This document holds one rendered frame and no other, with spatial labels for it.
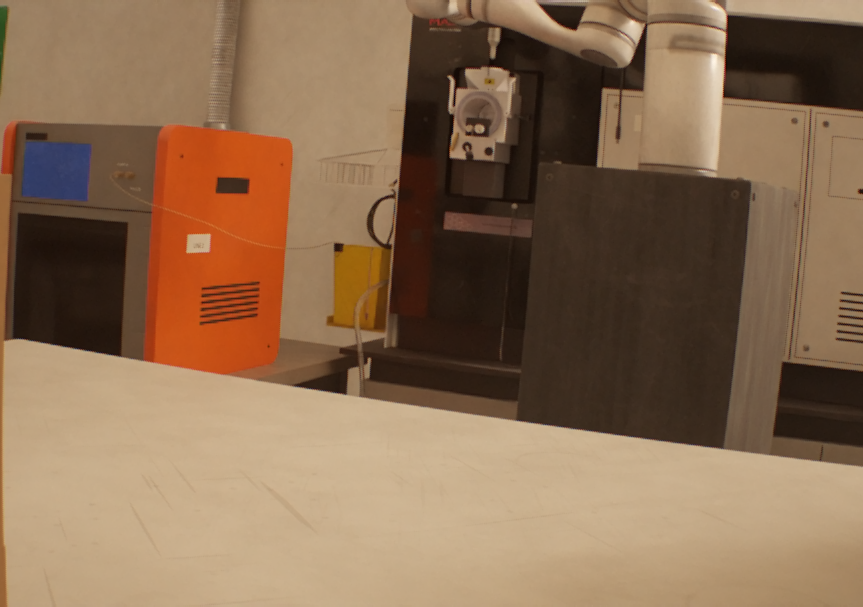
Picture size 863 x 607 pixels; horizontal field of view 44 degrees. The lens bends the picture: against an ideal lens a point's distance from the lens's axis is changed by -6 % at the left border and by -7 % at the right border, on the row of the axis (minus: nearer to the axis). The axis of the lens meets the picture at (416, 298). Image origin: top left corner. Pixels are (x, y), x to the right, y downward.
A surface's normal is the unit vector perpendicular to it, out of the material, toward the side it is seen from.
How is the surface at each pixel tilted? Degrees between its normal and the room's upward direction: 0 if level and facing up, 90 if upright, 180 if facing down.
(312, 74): 90
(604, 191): 90
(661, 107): 90
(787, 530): 0
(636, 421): 90
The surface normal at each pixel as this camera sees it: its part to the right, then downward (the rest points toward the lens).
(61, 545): 0.08, -0.99
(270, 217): 0.93, 0.11
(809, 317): -0.36, 0.06
